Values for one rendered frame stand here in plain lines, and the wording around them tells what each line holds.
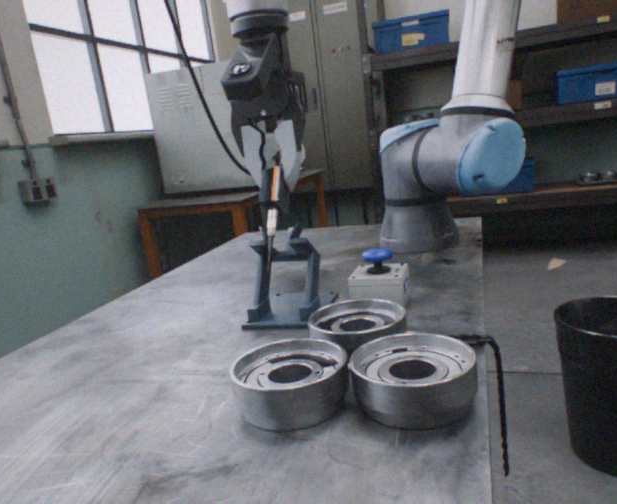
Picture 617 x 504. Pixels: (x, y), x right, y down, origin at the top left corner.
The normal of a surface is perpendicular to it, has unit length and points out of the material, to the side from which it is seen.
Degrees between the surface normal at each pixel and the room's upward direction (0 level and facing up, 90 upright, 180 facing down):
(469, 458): 0
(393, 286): 90
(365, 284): 90
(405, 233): 73
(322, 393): 90
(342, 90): 90
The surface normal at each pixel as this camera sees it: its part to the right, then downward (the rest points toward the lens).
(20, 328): 0.95, -0.05
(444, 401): 0.27, 0.17
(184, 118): -0.29, 0.24
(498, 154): 0.51, 0.25
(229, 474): -0.12, -0.97
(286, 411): -0.04, 0.22
